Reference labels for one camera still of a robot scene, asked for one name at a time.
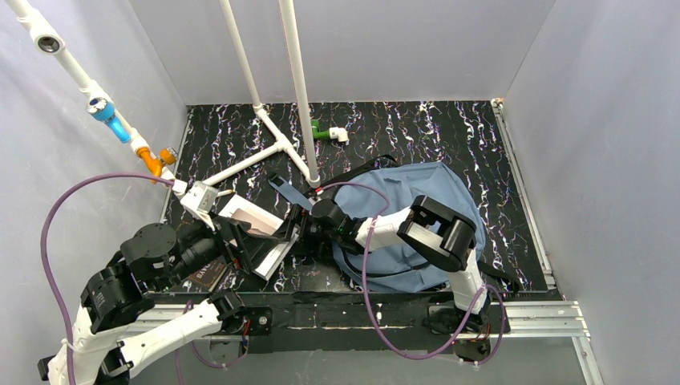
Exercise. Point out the blue student backpack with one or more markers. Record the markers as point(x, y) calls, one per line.
point(362, 191)

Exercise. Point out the white slanted pvc pipe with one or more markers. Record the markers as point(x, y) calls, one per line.
point(47, 40)

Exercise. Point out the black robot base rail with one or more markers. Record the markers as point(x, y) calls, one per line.
point(333, 321)

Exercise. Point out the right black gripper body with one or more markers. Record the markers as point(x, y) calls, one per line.
point(297, 230)

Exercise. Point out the white vertical pvc pipe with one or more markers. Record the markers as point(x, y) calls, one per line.
point(290, 28)

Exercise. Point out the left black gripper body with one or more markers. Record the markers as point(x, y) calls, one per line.
point(230, 242)

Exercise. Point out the orange plastic tap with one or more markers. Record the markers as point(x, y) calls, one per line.
point(156, 164)

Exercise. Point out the thin white rear pipe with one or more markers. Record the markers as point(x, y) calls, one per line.
point(238, 45)

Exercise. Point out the dark brown book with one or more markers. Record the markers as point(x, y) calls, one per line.
point(206, 279)

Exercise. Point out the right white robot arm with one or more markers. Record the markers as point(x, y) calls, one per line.
point(430, 244)

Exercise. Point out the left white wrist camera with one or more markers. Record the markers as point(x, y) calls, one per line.
point(197, 200)

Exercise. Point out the green plastic tap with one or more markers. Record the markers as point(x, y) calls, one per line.
point(318, 132)

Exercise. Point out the blue plastic tap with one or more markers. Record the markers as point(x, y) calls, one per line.
point(103, 111)

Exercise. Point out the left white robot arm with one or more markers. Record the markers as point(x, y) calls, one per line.
point(157, 258)

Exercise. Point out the white book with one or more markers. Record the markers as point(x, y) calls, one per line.
point(262, 222)

